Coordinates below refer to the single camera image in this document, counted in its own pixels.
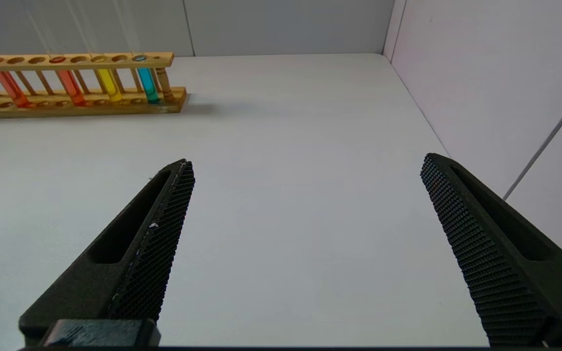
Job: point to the wooden test tube rack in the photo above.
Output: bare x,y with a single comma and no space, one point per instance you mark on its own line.
76,105

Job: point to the yellow pigment test tube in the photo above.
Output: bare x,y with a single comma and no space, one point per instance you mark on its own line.
110,87

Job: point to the blue pigment test tube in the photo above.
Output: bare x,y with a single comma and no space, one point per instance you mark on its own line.
148,87

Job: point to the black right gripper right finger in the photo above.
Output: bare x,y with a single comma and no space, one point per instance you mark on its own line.
500,253

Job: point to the orange pigment test tube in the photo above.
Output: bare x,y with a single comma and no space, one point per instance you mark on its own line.
13,90
72,88

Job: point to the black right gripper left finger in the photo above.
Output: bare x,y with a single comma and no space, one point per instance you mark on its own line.
134,253

